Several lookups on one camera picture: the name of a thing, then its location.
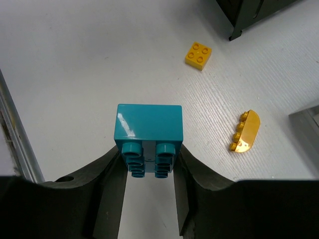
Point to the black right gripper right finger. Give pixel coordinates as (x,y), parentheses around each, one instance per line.
(210,206)

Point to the yellow curved lego brick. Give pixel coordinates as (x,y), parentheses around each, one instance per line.
(246,132)

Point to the white slotted container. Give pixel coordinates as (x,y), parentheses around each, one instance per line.
(305,124)

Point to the cyan lego brick front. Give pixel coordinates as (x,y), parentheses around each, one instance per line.
(149,138)

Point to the yellow square lego brick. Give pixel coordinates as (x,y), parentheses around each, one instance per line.
(197,56)

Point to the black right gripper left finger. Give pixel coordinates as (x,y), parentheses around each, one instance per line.
(85,204)

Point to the black slotted container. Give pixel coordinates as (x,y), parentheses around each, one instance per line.
(244,13)

